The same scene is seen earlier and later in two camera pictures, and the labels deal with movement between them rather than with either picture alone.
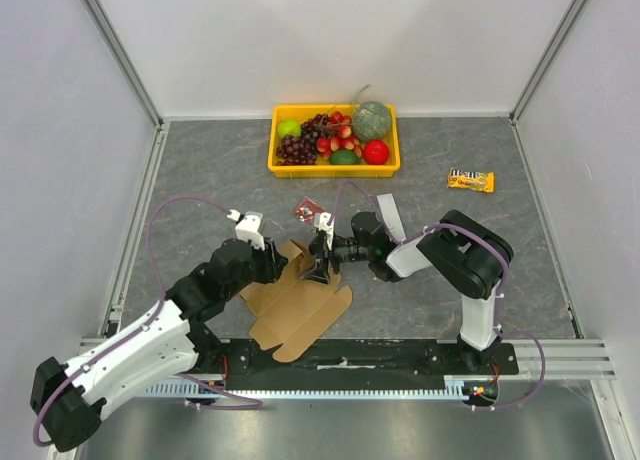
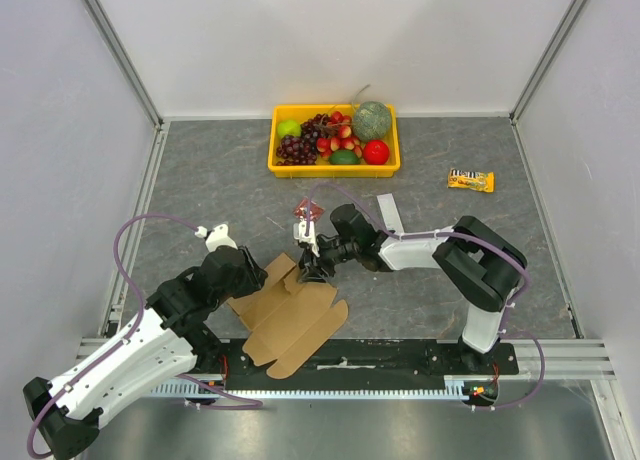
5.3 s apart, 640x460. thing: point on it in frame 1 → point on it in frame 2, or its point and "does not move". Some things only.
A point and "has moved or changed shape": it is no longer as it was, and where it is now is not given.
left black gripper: x=272 y=260 → x=255 y=276
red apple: x=375 y=152 does not move
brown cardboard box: x=292 y=312 has moved or changed shape
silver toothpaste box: x=391 y=217 does not move
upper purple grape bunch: x=317 y=127 does not move
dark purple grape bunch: x=296 y=151 does not move
